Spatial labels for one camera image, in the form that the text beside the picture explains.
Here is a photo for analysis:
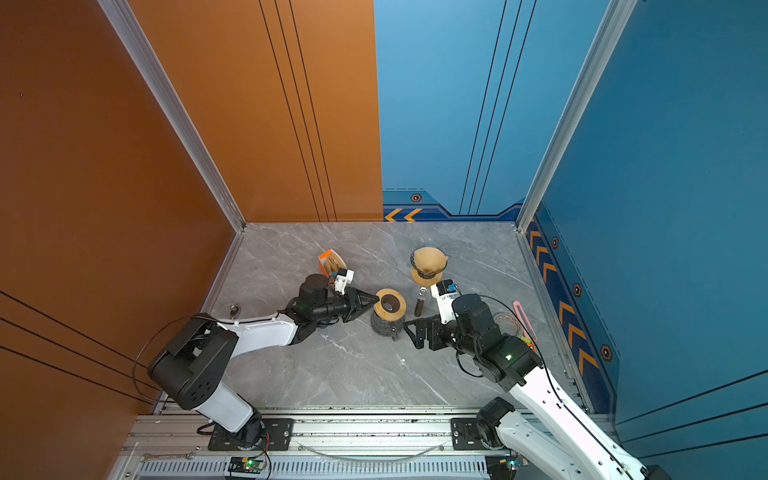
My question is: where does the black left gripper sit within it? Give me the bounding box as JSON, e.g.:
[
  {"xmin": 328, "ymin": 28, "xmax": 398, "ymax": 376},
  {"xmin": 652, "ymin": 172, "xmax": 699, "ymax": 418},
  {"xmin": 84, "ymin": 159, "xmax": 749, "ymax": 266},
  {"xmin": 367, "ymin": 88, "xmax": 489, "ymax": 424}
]
[{"xmin": 312, "ymin": 288, "xmax": 380, "ymax": 324}]

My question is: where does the wooden ring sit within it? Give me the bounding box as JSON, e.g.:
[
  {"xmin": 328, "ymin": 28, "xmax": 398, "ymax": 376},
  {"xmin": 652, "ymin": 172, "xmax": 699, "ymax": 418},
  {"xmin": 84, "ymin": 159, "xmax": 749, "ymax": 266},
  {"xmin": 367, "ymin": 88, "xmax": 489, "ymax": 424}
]
[{"xmin": 373, "ymin": 288, "xmax": 408, "ymax": 320}]

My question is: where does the grey ribbed glass dripper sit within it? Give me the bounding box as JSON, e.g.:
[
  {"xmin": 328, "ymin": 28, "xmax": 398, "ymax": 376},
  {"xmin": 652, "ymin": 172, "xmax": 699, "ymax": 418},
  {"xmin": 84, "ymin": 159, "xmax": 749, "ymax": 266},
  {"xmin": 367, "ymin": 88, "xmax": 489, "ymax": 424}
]
[{"xmin": 410, "ymin": 248, "xmax": 448, "ymax": 283}]

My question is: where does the brown paper coffee filter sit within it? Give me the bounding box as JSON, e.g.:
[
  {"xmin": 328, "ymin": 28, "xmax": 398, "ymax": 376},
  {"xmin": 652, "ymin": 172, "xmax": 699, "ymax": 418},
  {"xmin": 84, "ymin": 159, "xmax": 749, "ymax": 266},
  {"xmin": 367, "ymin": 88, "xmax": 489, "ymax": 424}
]
[{"xmin": 411, "ymin": 246, "xmax": 450, "ymax": 280}]

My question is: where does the wooden ring dripper holder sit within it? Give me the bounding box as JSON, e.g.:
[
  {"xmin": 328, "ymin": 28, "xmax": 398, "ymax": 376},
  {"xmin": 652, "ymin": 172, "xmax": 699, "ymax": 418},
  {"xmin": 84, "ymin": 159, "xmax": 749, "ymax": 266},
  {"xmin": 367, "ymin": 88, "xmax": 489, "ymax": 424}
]
[{"xmin": 411, "ymin": 270, "xmax": 443, "ymax": 288}]

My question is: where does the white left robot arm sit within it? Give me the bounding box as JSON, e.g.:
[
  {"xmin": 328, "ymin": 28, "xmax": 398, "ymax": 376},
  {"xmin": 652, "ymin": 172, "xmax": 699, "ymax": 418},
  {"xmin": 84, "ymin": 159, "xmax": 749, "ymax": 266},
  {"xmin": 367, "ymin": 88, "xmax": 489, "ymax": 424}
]
[{"xmin": 148, "ymin": 274, "xmax": 380, "ymax": 450}]

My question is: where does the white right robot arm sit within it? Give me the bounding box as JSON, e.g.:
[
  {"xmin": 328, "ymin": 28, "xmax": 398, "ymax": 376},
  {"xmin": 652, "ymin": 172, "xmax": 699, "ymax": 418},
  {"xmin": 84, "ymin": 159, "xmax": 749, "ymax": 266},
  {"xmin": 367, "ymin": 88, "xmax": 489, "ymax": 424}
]
[{"xmin": 404, "ymin": 294, "xmax": 669, "ymax": 479}]

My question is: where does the brown small bottle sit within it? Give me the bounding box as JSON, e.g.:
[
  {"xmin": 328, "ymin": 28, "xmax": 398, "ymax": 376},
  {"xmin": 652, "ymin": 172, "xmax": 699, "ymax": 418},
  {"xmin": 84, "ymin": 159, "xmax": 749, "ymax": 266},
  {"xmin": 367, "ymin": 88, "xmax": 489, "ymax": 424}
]
[{"xmin": 414, "ymin": 287, "xmax": 429, "ymax": 317}]

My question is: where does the clear tape roll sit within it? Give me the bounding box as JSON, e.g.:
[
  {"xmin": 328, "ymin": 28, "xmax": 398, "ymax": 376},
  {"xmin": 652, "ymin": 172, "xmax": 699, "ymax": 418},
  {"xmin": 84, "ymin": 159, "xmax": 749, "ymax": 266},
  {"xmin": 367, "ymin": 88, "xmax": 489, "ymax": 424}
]
[{"xmin": 494, "ymin": 312, "xmax": 523, "ymax": 337}]

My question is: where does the right green circuit board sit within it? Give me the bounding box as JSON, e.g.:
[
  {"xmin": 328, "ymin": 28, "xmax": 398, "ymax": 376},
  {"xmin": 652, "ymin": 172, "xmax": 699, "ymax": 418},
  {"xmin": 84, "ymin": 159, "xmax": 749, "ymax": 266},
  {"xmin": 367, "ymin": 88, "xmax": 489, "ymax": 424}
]
[{"xmin": 485, "ymin": 456, "xmax": 524, "ymax": 480}]

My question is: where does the green circuit board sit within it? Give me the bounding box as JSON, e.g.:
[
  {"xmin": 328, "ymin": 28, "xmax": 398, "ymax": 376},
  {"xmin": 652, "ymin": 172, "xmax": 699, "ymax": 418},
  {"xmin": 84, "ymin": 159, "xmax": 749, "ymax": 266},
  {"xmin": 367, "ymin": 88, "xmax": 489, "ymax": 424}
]
[
  {"xmin": 227, "ymin": 456, "xmax": 269, "ymax": 479},
  {"xmin": 485, "ymin": 456, "xmax": 524, "ymax": 480}
]

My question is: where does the left green circuit board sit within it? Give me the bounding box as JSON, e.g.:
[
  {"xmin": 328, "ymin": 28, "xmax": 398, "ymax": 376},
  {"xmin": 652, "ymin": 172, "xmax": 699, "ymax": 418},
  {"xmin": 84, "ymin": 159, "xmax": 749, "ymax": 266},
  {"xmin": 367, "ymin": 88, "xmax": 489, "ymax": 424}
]
[{"xmin": 227, "ymin": 456, "xmax": 269, "ymax": 479}]

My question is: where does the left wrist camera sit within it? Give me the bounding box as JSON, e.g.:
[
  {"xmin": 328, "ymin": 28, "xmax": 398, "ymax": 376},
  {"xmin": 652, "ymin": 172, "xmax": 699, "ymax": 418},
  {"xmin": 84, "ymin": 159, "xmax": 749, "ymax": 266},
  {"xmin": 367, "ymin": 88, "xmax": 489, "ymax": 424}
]
[{"xmin": 331, "ymin": 268, "xmax": 354, "ymax": 296}]

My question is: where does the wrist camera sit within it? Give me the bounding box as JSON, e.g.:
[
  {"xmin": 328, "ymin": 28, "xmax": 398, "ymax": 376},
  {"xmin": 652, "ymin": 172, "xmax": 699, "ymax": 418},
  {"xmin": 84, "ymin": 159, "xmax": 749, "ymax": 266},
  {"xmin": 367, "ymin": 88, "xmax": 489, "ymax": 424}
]
[
  {"xmin": 331, "ymin": 268, "xmax": 354, "ymax": 296},
  {"xmin": 430, "ymin": 279, "xmax": 461, "ymax": 324}
]

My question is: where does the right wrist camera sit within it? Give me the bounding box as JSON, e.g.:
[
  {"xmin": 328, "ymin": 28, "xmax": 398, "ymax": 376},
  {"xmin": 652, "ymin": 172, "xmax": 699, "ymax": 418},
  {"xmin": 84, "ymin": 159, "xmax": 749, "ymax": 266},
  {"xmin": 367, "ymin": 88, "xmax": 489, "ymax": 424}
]
[{"xmin": 430, "ymin": 279, "xmax": 461, "ymax": 324}]

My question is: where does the pink handled tool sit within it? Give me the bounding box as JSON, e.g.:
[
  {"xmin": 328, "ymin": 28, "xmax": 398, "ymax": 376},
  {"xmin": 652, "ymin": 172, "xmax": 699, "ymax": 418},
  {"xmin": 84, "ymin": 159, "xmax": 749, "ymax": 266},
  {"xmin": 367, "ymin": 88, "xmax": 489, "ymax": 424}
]
[{"xmin": 513, "ymin": 301, "xmax": 537, "ymax": 351}]

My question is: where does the aluminium left corner post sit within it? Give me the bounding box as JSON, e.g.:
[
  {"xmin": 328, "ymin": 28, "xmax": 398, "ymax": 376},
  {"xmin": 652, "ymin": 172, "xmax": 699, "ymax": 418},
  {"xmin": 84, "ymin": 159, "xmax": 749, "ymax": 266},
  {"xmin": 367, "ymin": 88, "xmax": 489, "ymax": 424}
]
[{"xmin": 98, "ymin": 0, "xmax": 246, "ymax": 234}]

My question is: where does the aluminium corner post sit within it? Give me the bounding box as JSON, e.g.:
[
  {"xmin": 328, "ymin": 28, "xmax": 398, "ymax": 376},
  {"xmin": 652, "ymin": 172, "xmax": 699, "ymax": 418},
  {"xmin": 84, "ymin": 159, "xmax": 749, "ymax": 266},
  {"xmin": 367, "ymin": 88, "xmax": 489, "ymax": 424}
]
[
  {"xmin": 515, "ymin": 0, "xmax": 637, "ymax": 233},
  {"xmin": 98, "ymin": 0, "xmax": 246, "ymax": 234}
]

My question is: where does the aluminium right corner post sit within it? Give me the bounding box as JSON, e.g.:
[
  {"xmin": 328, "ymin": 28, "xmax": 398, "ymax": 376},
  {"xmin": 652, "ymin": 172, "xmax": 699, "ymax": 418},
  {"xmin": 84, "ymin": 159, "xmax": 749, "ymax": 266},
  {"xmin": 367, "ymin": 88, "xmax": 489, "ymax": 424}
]
[{"xmin": 515, "ymin": 0, "xmax": 637, "ymax": 233}]

